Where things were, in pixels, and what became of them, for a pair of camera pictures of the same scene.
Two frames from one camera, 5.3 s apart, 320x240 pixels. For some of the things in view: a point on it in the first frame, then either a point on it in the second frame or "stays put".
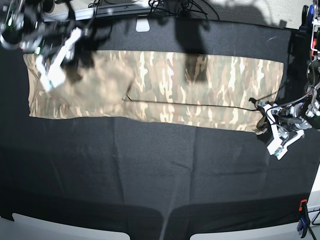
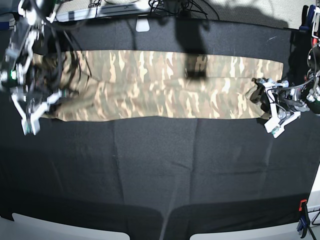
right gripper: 285,130 → 276,126
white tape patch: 142,25 stays put
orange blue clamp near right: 304,221 stays put
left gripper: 52,75 → 31,109
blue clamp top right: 307,27 stays put
